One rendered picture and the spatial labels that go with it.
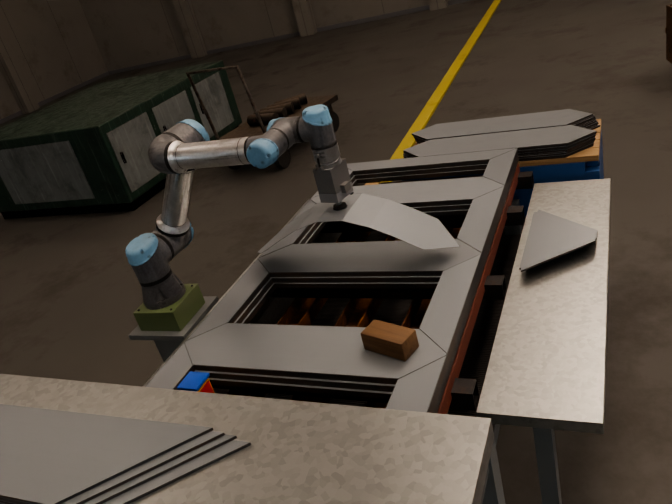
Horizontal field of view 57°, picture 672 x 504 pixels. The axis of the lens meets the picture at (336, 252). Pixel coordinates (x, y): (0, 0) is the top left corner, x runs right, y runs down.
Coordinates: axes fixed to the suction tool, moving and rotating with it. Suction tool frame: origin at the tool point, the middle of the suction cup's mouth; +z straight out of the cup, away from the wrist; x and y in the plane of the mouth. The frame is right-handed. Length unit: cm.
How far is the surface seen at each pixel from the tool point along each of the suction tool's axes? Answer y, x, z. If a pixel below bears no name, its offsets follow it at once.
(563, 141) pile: 93, -38, 17
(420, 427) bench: -73, -63, -3
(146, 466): -98, -25, -5
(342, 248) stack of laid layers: 3.8, 6.3, 15.8
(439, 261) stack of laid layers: 1.6, -28.7, 15.6
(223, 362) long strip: -54, 6, 16
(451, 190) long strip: 47, -13, 16
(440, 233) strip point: 7.7, -27.2, 9.9
